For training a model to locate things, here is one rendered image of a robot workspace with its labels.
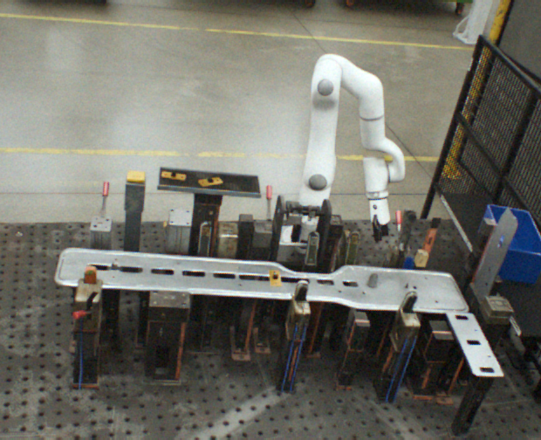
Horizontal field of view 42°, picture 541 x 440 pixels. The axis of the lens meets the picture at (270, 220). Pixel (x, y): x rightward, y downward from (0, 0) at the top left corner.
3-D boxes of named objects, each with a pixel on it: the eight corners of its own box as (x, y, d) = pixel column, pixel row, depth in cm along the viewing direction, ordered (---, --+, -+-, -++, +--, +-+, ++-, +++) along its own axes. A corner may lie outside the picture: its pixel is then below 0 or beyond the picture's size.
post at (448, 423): (453, 447, 224) (481, 384, 209) (442, 420, 233) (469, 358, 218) (471, 448, 225) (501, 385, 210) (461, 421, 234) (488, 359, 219)
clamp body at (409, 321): (373, 404, 235) (400, 327, 216) (366, 379, 244) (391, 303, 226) (400, 405, 236) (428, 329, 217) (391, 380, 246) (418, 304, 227)
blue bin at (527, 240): (491, 278, 250) (503, 248, 243) (476, 231, 276) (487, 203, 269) (537, 285, 250) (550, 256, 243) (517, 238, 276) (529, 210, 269)
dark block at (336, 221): (308, 313, 269) (331, 223, 246) (306, 302, 274) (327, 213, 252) (321, 314, 269) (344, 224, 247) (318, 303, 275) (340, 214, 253)
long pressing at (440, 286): (51, 291, 213) (51, 286, 213) (62, 248, 232) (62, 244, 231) (471, 316, 236) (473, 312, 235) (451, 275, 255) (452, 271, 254)
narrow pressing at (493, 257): (483, 304, 241) (517, 223, 222) (472, 284, 250) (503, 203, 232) (485, 305, 241) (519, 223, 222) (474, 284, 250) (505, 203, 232)
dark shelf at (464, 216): (520, 341, 227) (523, 334, 225) (439, 196, 301) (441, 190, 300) (582, 345, 230) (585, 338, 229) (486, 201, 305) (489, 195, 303)
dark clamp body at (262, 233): (236, 319, 260) (249, 235, 240) (234, 296, 271) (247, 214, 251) (263, 320, 262) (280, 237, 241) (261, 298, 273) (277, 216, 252)
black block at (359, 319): (334, 394, 236) (353, 329, 220) (329, 371, 245) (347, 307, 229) (357, 395, 237) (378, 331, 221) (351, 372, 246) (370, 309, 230)
